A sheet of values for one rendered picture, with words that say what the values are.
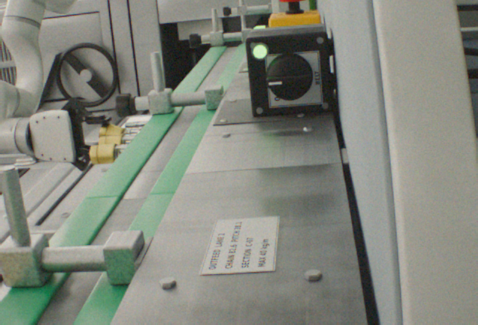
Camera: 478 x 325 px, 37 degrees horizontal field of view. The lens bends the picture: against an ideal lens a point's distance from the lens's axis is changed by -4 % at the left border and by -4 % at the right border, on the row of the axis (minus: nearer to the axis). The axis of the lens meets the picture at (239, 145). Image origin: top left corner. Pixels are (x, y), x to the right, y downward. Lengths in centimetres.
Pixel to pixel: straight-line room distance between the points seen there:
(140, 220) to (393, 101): 30
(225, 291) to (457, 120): 16
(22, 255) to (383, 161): 25
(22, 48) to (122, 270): 118
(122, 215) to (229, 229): 13
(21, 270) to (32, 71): 118
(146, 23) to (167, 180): 175
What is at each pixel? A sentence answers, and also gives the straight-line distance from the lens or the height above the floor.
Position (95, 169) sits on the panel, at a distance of 166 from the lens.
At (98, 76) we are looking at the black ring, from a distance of 241.
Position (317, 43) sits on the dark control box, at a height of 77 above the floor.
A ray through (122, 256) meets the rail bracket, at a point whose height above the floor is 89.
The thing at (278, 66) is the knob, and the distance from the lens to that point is 69.
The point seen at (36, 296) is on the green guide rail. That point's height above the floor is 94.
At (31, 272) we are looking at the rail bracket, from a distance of 45.
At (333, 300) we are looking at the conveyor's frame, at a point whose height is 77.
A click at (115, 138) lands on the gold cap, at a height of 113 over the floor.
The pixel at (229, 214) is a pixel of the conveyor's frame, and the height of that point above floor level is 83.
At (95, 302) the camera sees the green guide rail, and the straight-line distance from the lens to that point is 42.
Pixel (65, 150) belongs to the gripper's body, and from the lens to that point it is 142.
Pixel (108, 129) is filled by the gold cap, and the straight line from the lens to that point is 138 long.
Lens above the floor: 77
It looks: 6 degrees up
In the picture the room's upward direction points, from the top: 94 degrees counter-clockwise
